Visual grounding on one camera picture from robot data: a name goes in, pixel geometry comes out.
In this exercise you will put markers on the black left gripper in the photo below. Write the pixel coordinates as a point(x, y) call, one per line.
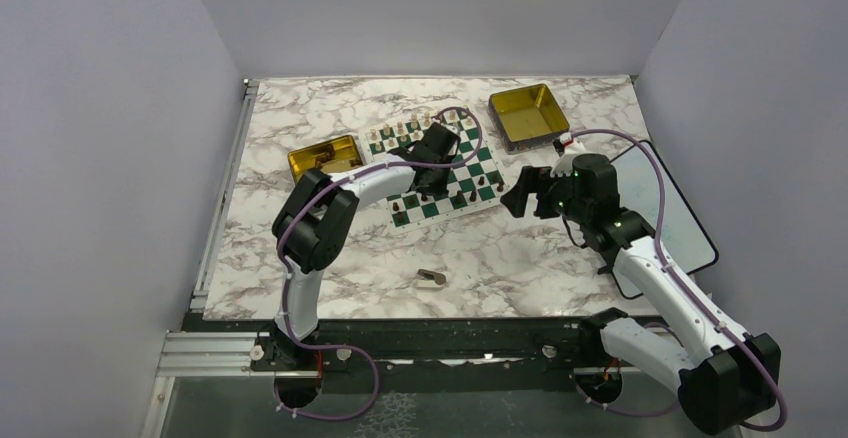
point(440, 187)

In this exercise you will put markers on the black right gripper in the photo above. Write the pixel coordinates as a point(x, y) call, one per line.
point(530, 181)

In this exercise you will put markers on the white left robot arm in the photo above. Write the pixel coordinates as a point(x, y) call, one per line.
point(313, 224)

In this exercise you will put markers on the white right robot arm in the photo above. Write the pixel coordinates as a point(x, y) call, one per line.
point(721, 374)

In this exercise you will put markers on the green white chess board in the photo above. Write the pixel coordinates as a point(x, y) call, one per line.
point(431, 211)

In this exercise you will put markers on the light wooden chess pieces row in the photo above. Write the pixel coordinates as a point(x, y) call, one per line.
point(378, 139)

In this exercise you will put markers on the gold tin with dark pieces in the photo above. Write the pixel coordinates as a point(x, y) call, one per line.
point(335, 155)

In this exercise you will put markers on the dark chess pieces in tin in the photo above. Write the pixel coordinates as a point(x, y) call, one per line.
point(320, 159)

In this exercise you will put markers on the empty gold tin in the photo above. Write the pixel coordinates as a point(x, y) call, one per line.
point(527, 118)

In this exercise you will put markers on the white tablet with black frame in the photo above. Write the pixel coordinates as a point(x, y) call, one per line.
point(646, 187)

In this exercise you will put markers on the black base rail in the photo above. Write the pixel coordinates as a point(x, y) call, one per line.
point(445, 355)

